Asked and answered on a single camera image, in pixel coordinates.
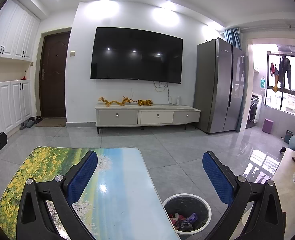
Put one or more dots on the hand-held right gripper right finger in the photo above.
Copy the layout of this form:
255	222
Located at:
217	180

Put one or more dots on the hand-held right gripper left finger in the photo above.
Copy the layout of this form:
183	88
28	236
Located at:
83	178

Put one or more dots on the purple wrapper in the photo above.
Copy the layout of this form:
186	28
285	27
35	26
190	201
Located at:
191	218

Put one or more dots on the white pink wrapper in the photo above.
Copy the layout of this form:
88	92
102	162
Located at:
177	215

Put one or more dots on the white round trash can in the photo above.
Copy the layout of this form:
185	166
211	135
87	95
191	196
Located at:
167	200

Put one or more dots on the landscape print table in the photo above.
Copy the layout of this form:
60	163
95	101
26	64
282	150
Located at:
117	180

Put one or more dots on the grey slippers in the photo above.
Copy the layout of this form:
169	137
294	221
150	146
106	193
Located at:
27	124

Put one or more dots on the white base cabinets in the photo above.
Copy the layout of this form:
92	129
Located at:
10	105

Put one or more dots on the dark shoes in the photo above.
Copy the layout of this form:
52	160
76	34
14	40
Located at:
38	119

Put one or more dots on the brown doormat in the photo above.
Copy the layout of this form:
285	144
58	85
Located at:
50	123

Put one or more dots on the cream side table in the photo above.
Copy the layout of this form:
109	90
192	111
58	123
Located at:
285	175

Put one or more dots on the black item on floor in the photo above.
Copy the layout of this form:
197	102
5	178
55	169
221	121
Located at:
282	150

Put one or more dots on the purple stool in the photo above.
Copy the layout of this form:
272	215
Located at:
268	126

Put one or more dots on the grey washing machine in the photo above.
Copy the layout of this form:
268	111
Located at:
253	111

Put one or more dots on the golden dragon figurine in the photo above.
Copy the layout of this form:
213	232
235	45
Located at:
115	102

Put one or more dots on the small dark floor bin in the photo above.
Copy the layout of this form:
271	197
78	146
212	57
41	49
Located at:
289	137

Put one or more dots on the white power strip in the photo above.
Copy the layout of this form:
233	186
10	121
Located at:
179	100

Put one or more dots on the white television cabinet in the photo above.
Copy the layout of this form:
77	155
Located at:
147	116

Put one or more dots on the grey steel refrigerator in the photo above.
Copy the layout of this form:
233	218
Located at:
217	85

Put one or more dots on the golden tiger figurine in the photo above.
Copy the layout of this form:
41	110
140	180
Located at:
145	102

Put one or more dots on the brown entrance door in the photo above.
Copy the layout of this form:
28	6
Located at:
55	75

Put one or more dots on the green white detergent bottle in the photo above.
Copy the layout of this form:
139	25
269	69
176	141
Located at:
262	83

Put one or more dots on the yellow hanging garment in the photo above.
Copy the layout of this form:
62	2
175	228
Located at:
276	80

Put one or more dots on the red hanging garment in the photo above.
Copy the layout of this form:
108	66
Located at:
272	69

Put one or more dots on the dark hanging jacket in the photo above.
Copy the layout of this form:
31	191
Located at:
285	71

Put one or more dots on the blue curtain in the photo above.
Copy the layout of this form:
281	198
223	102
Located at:
233	38

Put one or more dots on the white wall cabinets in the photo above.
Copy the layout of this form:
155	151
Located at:
15	35

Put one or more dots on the black wall television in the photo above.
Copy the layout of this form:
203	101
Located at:
137	55

